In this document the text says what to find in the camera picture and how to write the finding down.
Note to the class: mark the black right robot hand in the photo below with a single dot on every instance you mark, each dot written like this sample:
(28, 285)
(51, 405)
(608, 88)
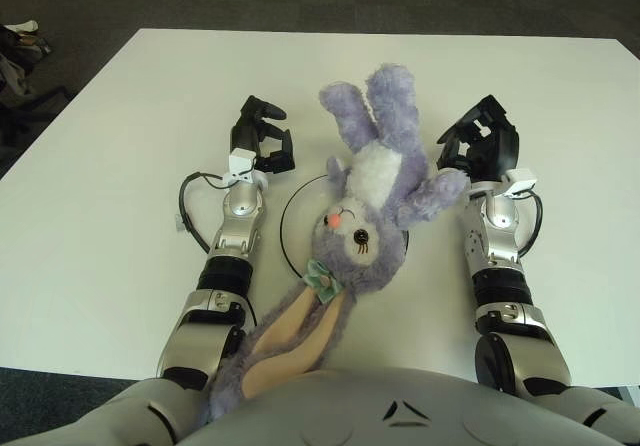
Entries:
(500, 151)

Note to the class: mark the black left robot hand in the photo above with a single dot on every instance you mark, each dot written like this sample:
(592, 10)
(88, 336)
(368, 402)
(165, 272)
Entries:
(245, 133)

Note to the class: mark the purple plush bunny doll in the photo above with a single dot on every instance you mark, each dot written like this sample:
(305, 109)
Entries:
(370, 246)

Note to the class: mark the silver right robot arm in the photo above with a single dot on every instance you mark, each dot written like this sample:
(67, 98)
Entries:
(500, 246)

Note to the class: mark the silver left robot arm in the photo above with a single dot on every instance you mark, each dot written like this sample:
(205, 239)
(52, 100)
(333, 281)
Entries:
(235, 226)

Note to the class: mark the white plate with black rim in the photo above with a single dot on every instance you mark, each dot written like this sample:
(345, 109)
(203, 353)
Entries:
(300, 216)

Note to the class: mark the black office chair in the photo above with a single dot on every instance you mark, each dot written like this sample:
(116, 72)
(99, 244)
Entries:
(35, 103)

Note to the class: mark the dark heap of clothes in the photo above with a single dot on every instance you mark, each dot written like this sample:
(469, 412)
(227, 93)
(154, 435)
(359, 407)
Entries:
(17, 61)

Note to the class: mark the white crumpled paper item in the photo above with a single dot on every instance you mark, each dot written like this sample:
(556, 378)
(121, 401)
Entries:
(26, 25)

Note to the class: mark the grey robot torso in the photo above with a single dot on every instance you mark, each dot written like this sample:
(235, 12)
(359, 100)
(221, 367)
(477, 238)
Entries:
(350, 416)

